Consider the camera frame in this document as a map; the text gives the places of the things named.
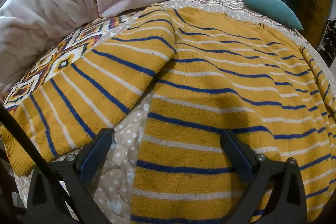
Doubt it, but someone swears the teal pillow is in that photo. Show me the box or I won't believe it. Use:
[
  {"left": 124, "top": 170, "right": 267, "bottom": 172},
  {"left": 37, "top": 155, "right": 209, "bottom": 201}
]
[{"left": 241, "top": 0, "right": 304, "bottom": 31}]

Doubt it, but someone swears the cluttered shoe rack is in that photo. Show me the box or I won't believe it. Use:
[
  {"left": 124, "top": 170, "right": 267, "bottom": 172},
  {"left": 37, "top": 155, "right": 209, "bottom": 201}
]
[{"left": 319, "top": 19, "right": 336, "bottom": 67}]

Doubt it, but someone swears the brown wooden door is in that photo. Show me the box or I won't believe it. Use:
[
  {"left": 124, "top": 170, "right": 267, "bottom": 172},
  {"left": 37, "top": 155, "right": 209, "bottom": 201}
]
[{"left": 297, "top": 0, "right": 332, "bottom": 48}]

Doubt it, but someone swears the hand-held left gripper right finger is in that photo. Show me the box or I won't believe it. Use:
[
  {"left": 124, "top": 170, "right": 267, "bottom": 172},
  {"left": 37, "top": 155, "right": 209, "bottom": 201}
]
[{"left": 222, "top": 130, "right": 307, "bottom": 224}]

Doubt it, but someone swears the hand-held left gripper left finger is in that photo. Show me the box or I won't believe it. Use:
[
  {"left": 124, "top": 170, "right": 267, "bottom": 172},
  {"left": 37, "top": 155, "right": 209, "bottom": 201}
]
[{"left": 26, "top": 128, "right": 113, "bottom": 224}]

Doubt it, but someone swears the beige dotted quilted bedspread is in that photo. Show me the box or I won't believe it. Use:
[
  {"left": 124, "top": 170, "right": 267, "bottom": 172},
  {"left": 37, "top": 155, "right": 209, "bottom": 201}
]
[{"left": 0, "top": 0, "right": 331, "bottom": 224}]

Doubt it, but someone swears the yellow striped sweater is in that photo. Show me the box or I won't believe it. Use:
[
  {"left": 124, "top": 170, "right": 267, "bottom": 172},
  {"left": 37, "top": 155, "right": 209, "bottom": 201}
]
[{"left": 0, "top": 6, "right": 336, "bottom": 224}]

